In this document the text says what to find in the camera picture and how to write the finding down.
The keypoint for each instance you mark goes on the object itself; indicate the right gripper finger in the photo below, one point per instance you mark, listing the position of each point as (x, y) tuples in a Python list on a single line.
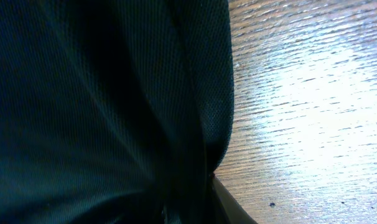
[(228, 209)]

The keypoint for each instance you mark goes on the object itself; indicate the black t-shirt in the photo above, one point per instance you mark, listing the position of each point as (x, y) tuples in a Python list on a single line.
[(113, 111)]

